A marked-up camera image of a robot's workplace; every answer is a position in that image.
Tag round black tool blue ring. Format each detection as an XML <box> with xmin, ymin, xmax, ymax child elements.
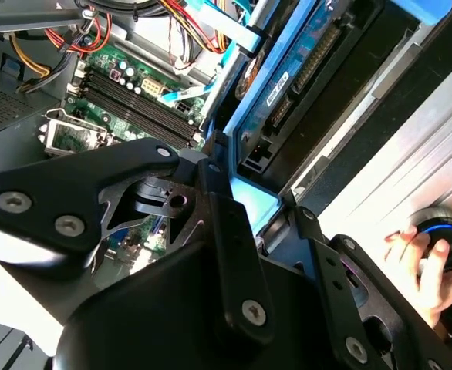
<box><xmin>406</xmin><ymin>207</ymin><xmax>452</xmax><ymax>273</ymax></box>

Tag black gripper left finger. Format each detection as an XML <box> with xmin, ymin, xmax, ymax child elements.
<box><xmin>0</xmin><ymin>130</ymin><xmax>277</xmax><ymax>346</ymax></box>

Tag person bare hand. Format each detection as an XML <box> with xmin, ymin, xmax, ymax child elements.
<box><xmin>383</xmin><ymin>225</ymin><xmax>452</xmax><ymax>328</ymax></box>

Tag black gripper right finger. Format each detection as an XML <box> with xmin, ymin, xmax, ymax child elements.
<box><xmin>282</xmin><ymin>205</ymin><xmax>452</xmax><ymax>370</ymax></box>

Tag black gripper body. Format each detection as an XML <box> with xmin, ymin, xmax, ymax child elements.
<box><xmin>52</xmin><ymin>241</ymin><xmax>352</xmax><ymax>370</ymax></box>

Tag hard disk with blue carrier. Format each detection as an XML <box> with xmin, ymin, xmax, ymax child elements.
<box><xmin>204</xmin><ymin>0</ymin><xmax>452</xmax><ymax>247</ymax></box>

